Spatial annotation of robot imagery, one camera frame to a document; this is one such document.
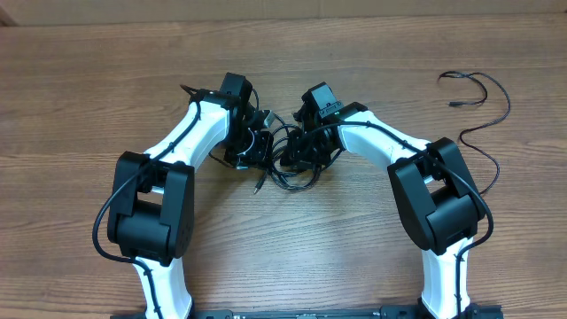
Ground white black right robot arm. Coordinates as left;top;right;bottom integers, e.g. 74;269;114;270
281;82;490;318

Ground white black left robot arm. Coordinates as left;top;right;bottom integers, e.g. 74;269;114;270
92;73;273;318

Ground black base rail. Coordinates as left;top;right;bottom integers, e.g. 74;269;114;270
110;301;504;319

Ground black separated thin cable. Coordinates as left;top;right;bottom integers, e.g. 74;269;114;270
437;70;512;195

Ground black USB cable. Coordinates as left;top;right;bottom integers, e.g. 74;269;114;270
252;113;323;195

